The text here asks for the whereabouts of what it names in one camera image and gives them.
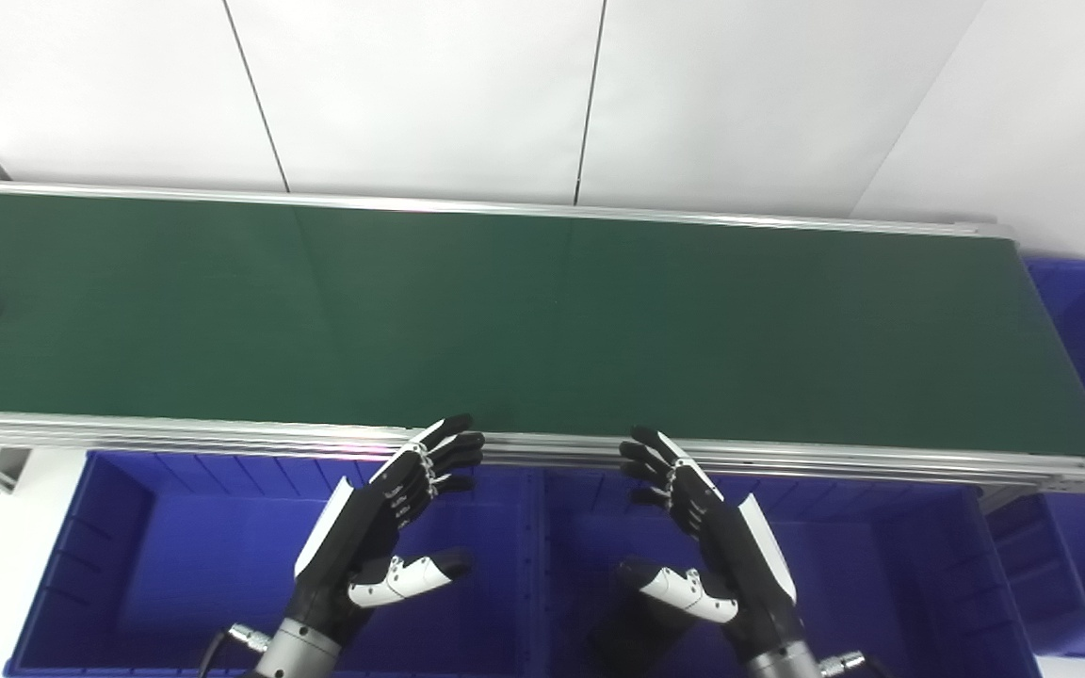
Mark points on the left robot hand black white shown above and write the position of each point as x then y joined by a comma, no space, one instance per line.
368,527

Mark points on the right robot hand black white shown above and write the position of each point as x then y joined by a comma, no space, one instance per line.
726,546

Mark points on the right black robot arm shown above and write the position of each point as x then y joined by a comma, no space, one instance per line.
783,663

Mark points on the green conveyor belt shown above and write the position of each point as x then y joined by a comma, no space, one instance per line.
787,463
542,325

